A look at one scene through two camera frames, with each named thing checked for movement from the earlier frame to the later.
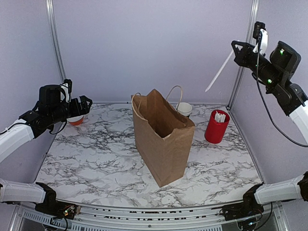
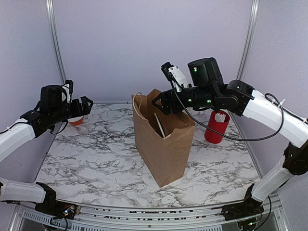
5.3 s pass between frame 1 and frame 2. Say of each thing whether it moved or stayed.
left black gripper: stayed
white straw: moved
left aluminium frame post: stayed
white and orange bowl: stayed
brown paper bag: stayed
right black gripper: moved
